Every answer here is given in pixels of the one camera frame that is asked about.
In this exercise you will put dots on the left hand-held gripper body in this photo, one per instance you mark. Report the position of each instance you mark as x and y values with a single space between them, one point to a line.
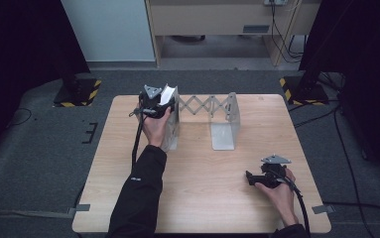
151 100

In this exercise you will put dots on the expandable metal book rack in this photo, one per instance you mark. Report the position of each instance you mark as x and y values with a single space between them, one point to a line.
224 125

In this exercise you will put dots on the light wooden desk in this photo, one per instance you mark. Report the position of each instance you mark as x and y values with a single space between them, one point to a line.
210 20

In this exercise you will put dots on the black curtain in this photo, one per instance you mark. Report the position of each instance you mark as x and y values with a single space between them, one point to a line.
19 49
362 49

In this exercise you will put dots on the grey book with silhouette cover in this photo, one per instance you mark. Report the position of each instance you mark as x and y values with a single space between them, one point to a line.
168 94

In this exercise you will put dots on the white panel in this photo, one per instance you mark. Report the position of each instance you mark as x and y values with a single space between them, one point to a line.
108 29

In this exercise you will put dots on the black stand base yellow stripes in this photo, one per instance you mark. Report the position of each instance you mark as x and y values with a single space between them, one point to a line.
78 94
305 92

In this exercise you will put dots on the grey tape piece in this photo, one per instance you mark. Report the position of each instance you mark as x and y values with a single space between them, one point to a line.
323 209
80 209

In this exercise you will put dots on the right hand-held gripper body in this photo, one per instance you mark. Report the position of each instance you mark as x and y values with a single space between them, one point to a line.
273 173

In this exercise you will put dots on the person's left hand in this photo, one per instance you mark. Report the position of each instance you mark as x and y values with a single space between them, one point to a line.
156 129

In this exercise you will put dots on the white power strip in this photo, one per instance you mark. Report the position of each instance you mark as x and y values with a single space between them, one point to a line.
274 2

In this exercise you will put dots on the person's right hand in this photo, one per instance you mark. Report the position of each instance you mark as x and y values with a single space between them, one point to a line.
281 198

